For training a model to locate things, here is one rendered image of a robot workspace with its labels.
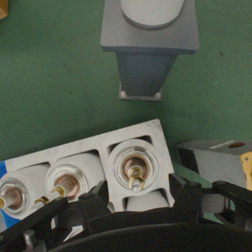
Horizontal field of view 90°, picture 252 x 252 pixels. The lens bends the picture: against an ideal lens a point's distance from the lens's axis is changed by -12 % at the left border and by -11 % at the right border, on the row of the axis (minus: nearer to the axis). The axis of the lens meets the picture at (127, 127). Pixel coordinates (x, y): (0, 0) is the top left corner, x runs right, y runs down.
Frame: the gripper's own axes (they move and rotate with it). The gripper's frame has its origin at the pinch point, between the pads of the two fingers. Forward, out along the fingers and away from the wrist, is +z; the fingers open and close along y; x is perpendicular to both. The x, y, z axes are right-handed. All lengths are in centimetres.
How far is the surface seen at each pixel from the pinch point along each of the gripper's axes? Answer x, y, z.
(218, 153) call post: 1.0, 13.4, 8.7
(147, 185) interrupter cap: -2.9, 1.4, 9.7
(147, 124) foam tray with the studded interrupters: 7.5, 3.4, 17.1
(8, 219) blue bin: -17, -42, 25
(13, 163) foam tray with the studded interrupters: 1.6, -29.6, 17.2
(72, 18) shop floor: 57, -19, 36
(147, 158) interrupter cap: 1.4, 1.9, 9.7
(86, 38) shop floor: 45, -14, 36
